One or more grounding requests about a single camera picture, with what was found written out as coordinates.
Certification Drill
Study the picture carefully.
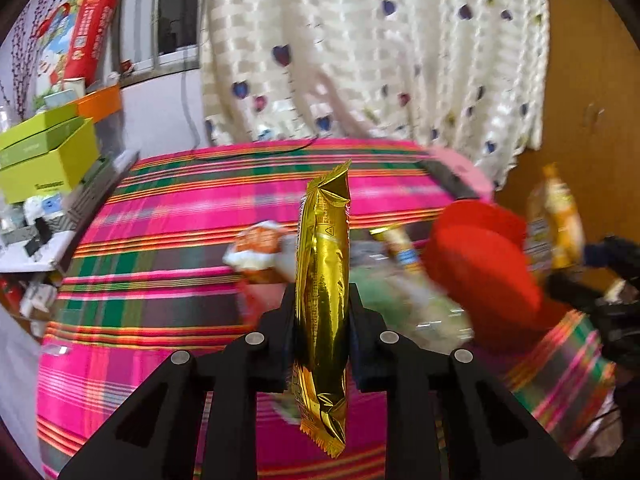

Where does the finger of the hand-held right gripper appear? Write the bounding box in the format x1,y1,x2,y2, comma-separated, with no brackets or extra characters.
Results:
582,235,640,281
545,272,601,311

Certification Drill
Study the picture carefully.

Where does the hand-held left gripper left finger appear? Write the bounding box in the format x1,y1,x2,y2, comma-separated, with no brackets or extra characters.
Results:
59,282,301,480

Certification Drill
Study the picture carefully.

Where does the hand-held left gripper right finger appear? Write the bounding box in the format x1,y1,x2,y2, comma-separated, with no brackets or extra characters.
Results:
347,282,583,480

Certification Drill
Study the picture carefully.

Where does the pale green snack packet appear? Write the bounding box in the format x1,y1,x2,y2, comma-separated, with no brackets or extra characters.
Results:
350,260,473,356

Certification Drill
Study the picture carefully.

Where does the gold snack bar packet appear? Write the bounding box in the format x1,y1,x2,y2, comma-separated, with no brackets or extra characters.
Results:
370,225,426,276
291,159,353,459

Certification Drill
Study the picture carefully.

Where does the yellow snack packet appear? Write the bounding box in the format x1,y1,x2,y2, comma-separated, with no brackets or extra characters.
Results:
525,162,586,271

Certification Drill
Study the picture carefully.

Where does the red plastic bowl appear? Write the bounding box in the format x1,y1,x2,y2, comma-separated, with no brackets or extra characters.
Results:
421,199,543,346

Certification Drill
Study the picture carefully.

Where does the orange and white snack packet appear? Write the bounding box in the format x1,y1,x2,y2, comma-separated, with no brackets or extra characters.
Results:
222,220,296,286

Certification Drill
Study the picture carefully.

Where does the plaid tablecloth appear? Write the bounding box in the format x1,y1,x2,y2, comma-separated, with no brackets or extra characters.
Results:
37,139,621,480

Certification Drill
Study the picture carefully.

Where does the pink plastic stool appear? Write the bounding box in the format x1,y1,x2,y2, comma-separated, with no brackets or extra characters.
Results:
425,147,496,206

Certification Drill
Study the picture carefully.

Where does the black smartphone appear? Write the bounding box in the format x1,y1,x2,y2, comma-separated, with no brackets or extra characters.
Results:
422,160,481,198

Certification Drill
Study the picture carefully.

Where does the wooden wardrobe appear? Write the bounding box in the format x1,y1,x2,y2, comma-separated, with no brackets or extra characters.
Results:
500,0,640,261

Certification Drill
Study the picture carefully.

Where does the patterned grey box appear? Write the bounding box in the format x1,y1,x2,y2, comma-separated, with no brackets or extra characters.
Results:
65,149,141,231

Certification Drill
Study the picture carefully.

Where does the white cardboard box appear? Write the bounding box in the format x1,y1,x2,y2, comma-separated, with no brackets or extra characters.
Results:
0,195,86,281

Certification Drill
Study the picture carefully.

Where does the white heart print curtain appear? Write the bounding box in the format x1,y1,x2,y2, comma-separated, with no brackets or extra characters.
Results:
200,0,551,191

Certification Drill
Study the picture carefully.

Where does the orange box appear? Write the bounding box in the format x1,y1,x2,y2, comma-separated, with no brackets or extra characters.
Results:
75,84,123,123

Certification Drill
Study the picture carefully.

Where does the lime green box lid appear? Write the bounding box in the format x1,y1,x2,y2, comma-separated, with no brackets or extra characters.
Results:
0,105,83,171

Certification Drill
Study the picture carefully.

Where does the small white carton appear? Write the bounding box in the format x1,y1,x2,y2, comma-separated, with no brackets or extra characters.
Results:
60,76,87,103

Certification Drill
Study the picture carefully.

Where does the window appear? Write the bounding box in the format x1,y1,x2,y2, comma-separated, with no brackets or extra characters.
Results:
117,0,211,78

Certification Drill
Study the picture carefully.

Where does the red package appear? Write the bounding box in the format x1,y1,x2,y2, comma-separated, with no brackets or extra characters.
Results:
62,0,118,86

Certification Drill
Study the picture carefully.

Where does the colourful illustrated box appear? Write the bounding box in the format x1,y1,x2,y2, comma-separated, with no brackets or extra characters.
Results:
30,0,96,111

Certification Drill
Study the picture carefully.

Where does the black cable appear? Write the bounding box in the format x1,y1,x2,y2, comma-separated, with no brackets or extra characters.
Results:
180,67,321,158

